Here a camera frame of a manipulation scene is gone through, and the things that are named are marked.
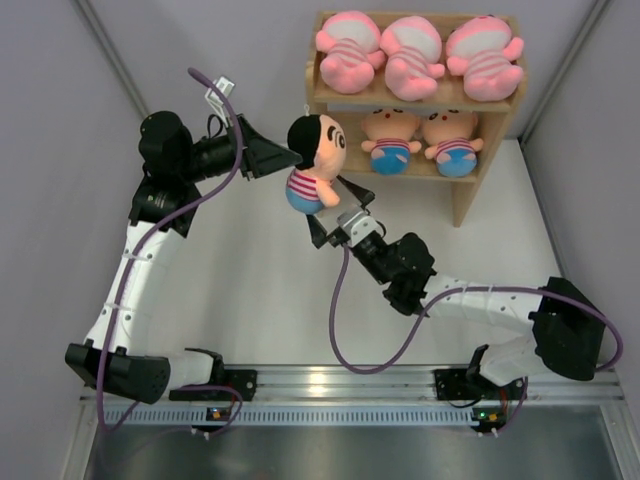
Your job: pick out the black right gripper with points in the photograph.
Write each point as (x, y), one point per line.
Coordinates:
(320, 233)

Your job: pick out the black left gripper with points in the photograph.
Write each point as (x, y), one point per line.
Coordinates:
(260, 155)

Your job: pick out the boy doll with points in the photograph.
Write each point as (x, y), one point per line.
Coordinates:
(451, 141)
(390, 139)
(320, 141)

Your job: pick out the boy doll front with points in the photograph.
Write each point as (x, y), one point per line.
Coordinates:
(451, 141)

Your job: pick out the pink plush with heart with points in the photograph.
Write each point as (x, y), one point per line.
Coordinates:
(350, 41)

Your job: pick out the pink plush face down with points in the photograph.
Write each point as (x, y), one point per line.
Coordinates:
(413, 48)

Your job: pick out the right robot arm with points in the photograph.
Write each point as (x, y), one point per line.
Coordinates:
(557, 328)

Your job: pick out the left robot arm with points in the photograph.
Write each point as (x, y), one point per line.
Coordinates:
(115, 356)

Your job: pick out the wooden two-tier shelf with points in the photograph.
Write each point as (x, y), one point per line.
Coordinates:
(494, 117)

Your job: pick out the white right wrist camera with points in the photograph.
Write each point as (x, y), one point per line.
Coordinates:
(358, 225)

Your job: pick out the aluminium front rail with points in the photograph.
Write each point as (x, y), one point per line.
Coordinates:
(413, 383)

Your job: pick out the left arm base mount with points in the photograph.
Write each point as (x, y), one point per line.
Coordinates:
(235, 384)

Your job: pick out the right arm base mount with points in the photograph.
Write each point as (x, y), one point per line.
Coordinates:
(453, 385)

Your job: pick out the aluminium left frame post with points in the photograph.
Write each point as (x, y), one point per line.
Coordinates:
(116, 64)

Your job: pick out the aluminium frame post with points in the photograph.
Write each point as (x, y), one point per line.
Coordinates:
(595, 13)
(116, 64)

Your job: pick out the grey slotted cable duct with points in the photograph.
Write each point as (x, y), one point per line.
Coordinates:
(260, 415)

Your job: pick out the aluminium right frame post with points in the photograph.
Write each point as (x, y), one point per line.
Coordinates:
(595, 13)

